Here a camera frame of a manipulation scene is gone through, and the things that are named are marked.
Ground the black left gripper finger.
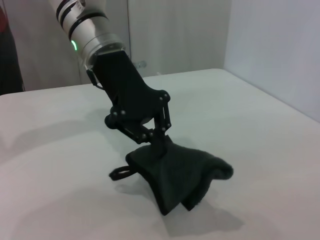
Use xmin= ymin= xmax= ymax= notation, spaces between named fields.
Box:
xmin=152 ymin=101 xmax=173 ymax=158
xmin=111 ymin=120 xmax=158 ymax=146

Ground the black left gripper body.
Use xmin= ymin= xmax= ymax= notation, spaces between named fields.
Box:
xmin=93 ymin=50 xmax=172 ymax=131

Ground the dark rag with loop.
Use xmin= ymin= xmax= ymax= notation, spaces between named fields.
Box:
xmin=108 ymin=136 xmax=235 ymax=217

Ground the dark red background object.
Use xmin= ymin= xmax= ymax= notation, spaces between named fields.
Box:
xmin=0 ymin=0 xmax=26 ymax=94

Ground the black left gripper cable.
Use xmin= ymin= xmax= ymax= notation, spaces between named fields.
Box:
xmin=85 ymin=67 xmax=105 ymax=91

